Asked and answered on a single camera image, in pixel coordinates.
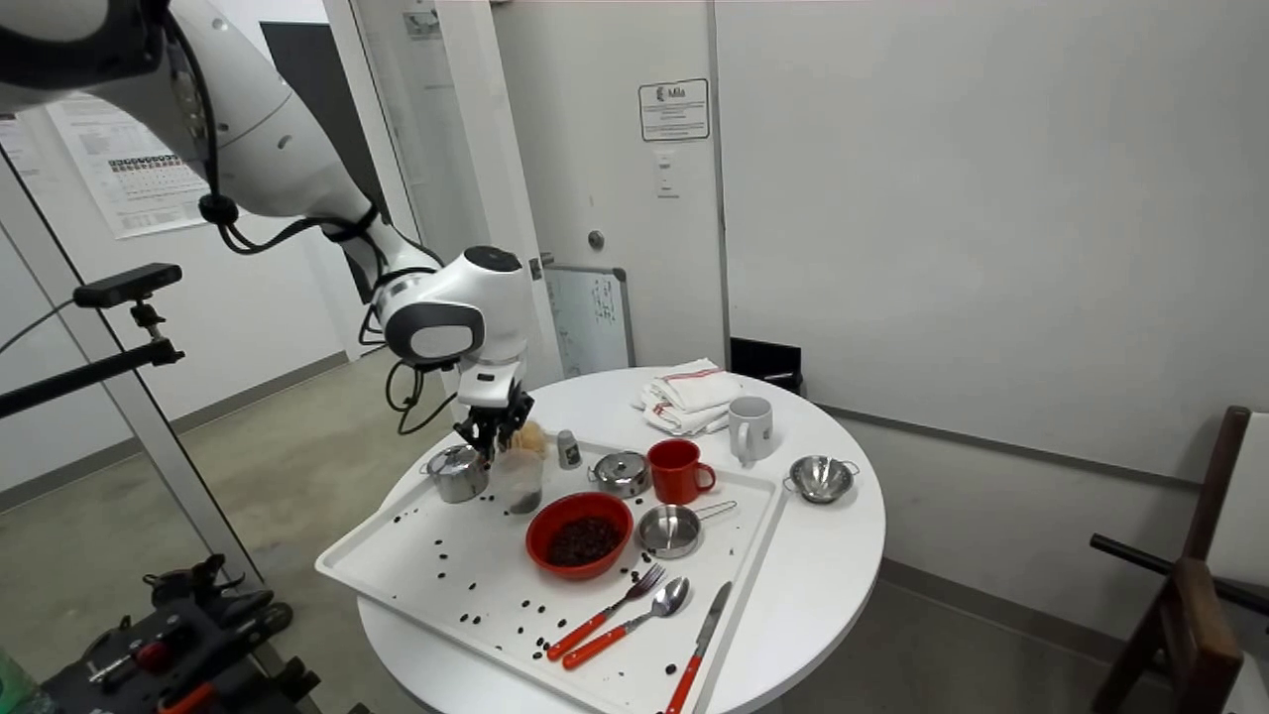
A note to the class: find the red bowl with beans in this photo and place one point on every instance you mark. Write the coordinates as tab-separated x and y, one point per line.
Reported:
581	539

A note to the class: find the bread rolls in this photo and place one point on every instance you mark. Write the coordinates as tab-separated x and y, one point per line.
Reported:
527	437

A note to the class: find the small salt shaker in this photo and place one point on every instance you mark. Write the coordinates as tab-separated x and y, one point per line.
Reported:
568	451

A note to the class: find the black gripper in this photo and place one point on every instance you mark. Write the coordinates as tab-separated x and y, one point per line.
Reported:
494	405

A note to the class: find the tool cart with tools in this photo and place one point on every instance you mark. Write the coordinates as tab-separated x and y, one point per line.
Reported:
193	654

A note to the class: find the wooden chair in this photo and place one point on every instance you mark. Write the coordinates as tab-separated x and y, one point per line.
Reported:
1204	633

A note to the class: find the paper poster on wall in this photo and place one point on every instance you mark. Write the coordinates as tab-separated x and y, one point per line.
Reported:
131	176

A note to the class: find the steel bowl on table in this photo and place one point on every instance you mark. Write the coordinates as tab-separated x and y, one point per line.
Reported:
822	479

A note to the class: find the red handled fork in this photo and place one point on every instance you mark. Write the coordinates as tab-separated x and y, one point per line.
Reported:
599	617

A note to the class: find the round white table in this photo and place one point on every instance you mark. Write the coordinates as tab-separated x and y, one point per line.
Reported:
789	614

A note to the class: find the small steel bowl behind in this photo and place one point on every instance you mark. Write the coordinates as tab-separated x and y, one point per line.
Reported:
619	474

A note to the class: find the red mug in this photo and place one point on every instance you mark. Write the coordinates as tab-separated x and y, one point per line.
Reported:
678	474

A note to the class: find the small steel cup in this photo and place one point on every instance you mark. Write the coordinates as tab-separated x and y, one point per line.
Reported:
456	474

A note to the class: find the steel bowl beside red bowl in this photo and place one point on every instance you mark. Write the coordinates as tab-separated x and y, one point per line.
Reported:
666	535

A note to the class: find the black box on floor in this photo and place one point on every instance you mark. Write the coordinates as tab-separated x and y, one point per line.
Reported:
767	363

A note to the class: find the white mug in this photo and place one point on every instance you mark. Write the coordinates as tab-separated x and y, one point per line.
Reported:
749	429

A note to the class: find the door sign paper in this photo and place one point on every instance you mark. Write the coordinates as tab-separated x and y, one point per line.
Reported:
677	114

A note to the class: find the red handled knife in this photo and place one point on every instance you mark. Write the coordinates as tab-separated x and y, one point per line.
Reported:
699	654

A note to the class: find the black camera on stand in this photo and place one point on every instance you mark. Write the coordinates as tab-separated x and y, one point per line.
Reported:
102	294

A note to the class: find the white rectangular tray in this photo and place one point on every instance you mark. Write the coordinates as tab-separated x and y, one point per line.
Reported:
460	617

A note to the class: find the clear plastic jug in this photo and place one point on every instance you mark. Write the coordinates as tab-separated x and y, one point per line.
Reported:
515	482

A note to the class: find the white cloth with red stripe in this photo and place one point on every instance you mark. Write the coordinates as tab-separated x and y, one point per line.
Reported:
689	400

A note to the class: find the red handled spoon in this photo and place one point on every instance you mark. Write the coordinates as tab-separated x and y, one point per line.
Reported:
666	600

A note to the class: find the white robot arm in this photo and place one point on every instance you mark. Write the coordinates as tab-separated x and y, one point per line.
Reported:
236	120

